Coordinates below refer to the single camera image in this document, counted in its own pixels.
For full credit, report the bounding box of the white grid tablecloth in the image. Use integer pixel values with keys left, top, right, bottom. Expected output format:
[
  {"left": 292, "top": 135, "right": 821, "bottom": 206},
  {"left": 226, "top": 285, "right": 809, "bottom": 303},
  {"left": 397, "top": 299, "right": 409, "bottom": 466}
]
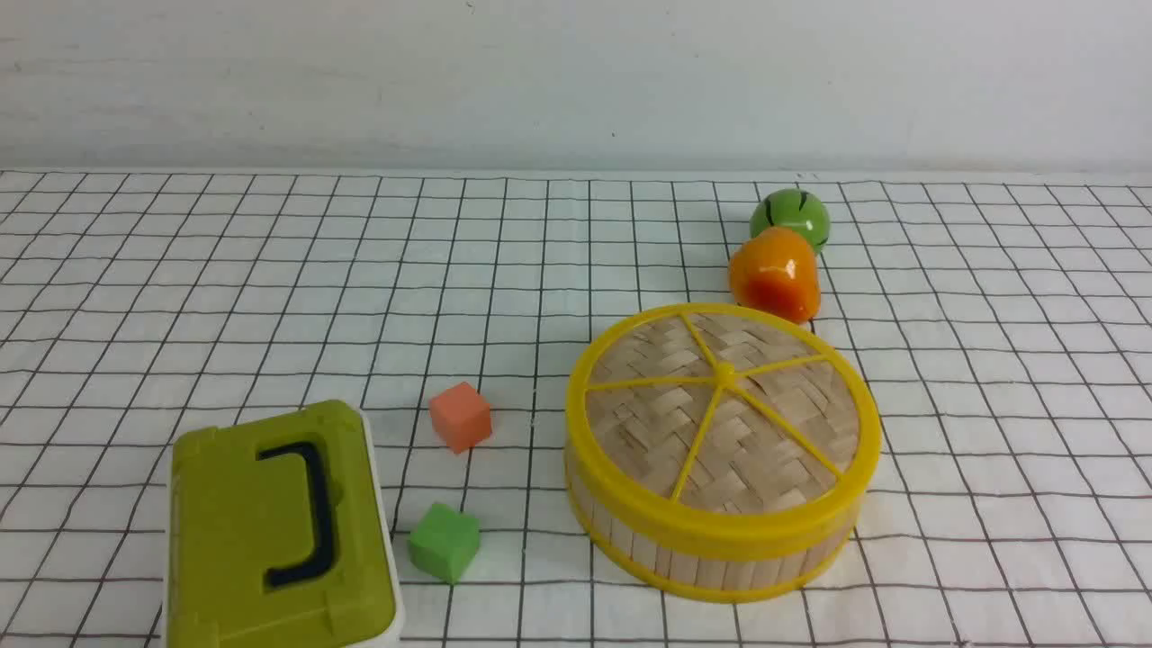
[{"left": 1, "top": 169, "right": 1151, "bottom": 647}]

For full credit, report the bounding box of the green lidded white plastic box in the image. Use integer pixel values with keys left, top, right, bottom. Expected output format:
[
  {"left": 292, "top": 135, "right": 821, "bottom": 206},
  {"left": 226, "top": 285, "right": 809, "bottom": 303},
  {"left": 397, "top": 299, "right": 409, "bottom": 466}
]
[{"left": 161, "top": 400, "right": 406, "bottom": 647}]

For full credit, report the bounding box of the orange toy fruit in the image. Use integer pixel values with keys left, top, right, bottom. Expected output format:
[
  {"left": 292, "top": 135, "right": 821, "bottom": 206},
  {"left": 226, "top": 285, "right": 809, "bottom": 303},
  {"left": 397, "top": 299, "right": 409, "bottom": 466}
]
[{"left": 728, "top": 226, "right": 823, "bottom": 324}]

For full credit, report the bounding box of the green foam cube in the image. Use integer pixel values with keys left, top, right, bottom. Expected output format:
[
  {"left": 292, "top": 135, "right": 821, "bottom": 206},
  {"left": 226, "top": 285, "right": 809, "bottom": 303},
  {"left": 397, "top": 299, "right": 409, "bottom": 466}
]
[{"left": 409, "top": 503, "right": 482, "bottom": 585}]

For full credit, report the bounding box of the woven bamboo steamer lid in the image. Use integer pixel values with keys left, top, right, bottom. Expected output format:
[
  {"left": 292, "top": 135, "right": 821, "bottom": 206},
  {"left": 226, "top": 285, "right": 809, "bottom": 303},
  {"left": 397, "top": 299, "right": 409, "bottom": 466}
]
[{"left": 564, "top": 303, "right": 882, "bottom": 562}]

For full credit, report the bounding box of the green striped toy fruit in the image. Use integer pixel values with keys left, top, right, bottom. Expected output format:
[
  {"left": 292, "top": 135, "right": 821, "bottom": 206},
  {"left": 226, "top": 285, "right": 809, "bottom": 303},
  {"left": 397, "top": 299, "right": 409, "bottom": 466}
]
[{"left": 749, "top": 188, "right": 831, "bottom": 255}]

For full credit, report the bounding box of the bamboo steamer basket base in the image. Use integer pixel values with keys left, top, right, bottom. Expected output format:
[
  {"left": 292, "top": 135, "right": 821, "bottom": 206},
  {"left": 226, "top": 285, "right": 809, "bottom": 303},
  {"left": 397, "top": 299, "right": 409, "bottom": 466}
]
[{"left": 564, "top": 467, "right": 859, "bottom": 603}]

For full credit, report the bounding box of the orange foam cube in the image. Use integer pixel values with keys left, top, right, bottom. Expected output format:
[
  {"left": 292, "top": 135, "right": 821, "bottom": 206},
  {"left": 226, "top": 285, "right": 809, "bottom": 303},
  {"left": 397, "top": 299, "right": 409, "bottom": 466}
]
[{"left": 429, "top": 382, "right": 493, "bottom": 455}]

